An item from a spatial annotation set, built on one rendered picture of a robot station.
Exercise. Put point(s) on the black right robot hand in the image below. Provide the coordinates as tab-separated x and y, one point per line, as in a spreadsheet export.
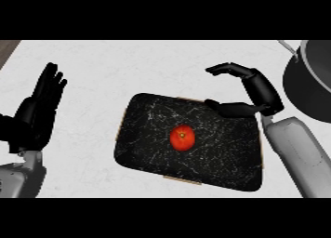
263	91

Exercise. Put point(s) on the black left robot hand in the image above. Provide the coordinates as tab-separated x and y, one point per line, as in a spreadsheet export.
34	114

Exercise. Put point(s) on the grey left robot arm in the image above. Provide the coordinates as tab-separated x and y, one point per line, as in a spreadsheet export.
17	176

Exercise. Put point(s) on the dark grey pot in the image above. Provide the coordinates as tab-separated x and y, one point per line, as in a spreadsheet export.
317	80

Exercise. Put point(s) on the black marbled tray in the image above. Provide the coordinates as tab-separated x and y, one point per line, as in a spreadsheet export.
191	142

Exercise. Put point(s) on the red tomato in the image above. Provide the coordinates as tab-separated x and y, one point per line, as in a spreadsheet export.
182	137

